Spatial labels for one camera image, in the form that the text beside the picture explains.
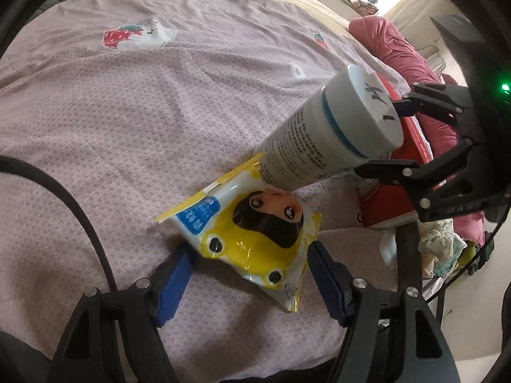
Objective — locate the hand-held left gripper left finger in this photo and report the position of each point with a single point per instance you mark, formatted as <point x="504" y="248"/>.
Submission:
<point x="175" y="285"/>

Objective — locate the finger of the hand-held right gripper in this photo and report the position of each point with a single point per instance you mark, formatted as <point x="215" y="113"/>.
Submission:
<point x="435" y="99"/>
<point x="399" y="171"/>

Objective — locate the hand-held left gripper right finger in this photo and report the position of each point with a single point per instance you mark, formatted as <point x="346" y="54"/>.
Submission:
<point x="325" y="285"/>

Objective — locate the yellow cartoon-face packet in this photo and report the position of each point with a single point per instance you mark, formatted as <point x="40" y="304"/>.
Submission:
<point x="247" y="247"/>

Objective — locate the white plastic bottle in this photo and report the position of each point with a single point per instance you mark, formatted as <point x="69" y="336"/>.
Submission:
<point x="319" y="139"/>

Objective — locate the red tissue pack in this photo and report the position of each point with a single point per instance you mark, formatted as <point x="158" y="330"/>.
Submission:
<point x="383" y="207"/>

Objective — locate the white metal rack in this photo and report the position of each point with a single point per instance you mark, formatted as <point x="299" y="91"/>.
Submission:
<point x="433" y="58"/>

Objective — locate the pink quilt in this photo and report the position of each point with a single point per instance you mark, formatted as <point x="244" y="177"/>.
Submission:
<point x="383" y="36"/>

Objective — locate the cream curtain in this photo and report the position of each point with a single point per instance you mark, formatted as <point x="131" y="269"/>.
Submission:
<point x="415" y="12"/>

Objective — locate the lilac printed blanket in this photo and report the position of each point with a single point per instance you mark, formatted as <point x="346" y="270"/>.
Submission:
<point x="119" y="127"/>

